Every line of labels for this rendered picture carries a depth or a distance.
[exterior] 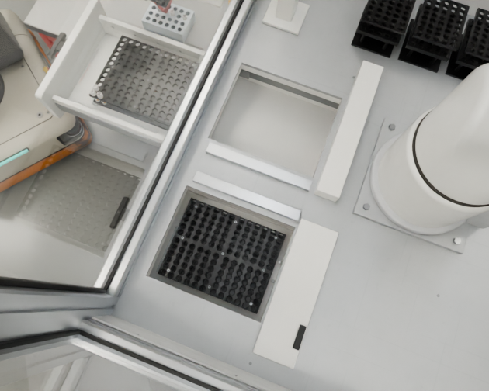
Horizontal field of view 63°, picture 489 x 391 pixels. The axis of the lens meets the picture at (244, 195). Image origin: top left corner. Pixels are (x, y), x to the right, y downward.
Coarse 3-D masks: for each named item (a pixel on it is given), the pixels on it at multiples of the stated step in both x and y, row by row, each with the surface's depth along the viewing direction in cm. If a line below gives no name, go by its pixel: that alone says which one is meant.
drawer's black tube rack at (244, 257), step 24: (192, 216) 87; (216, 216) 90; (240, 216) 87; (192, 240) 86; (216, 240) 86; (240, 240) 86; (264, 240) 86; (192, 264) 85; (216, 264) 85; (240, 264) 85; (264, 264) 85; (216, 288) 87; (240, 288) 87; (264, 288) 83
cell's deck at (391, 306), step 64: (320, 0) 97; (256, 64) 92; (320, 64) 92; (384, 64) 92; (256, 192) 84; (384, 256) 81; (448, 256) 81; (128, 320) 77; (192, 320) 77; (256, 320) 79; (320, 320) 78; (384, 320) 78; (448, 320) 78; (320, 384) 75; (384, 384) 75; (448, 384) 75
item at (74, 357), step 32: (0, 352) 40; (32, 352) 44; (64, 352) 48; (96, 352) 54; (0, 384) 33; (32, 384) 35; (64, 384) 38; (96, 384) 42; (128, 384) 46; (160, 384) 52; (192, 384) 58
